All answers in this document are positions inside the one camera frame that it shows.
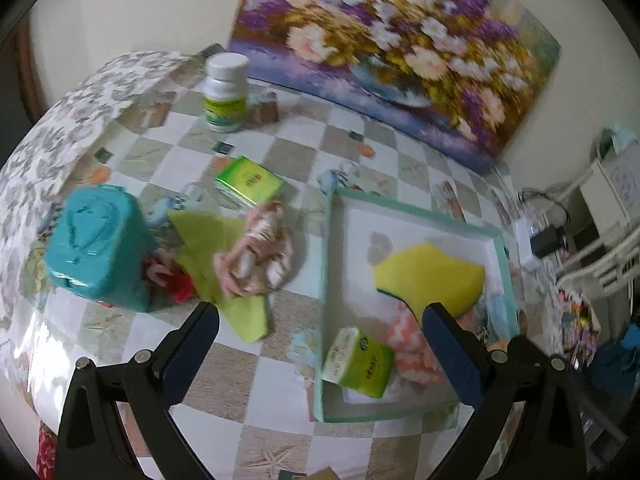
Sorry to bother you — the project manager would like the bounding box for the green cloth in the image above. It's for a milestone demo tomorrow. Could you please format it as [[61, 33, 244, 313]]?
[[165, 208, 271, 343]]

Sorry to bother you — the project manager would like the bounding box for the green white tissue pack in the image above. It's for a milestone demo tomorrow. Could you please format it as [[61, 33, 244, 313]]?
[[320, 326, 396, 400]]

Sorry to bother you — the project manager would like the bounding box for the red pink scrunchie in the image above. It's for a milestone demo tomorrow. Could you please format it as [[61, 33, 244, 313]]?
[[142, 255, 196, 306]]

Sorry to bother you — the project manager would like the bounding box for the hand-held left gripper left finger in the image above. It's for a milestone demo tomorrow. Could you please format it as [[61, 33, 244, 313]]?
[[56, 301, 221, 480]]

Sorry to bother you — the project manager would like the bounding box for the yellow sponge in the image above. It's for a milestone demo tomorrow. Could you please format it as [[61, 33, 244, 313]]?
[[372, 242, 487, 320]]

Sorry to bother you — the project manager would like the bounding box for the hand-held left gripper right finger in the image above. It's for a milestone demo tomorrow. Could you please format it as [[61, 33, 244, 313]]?
[[421, 302, 586, 480]]

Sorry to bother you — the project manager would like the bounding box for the white chair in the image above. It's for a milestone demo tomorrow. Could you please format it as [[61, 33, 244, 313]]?
[[547, 160, 640, 301]]

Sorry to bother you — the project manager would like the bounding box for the black power adapter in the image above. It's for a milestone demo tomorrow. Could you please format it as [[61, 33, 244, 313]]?
[[530, 227, 566, 256]]

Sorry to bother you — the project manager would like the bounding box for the teal plastic toy box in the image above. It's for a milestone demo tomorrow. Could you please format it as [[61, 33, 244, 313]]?
[[42, 183, 156, 312]]

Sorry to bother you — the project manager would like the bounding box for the flower painting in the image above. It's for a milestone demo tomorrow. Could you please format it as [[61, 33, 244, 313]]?
[[227, 0, 563, 173]]

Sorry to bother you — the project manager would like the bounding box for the pink white fluffy cloth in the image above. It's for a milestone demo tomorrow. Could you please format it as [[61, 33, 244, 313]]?
[[385, 307, 476, 386]]

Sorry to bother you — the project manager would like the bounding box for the grey floral tablecloth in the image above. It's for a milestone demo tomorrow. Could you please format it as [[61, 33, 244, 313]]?
[[0, 50, 188, 321]]

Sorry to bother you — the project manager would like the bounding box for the checked plastic tablecloth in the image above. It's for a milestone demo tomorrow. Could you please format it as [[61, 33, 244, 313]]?
[[10, 42, 596, 480]]

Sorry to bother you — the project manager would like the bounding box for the teal rimmed white tray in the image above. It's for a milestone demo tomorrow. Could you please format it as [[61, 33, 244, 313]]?
[[312, 187, 521, 423]]

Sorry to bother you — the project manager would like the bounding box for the beige floral scrunchie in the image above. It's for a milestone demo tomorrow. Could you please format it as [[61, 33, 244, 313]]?
[[212, 200, 296, 298]]

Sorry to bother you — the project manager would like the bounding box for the white pill bottle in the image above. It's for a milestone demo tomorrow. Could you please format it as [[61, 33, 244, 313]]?
[[202, 52, 251, 133]]

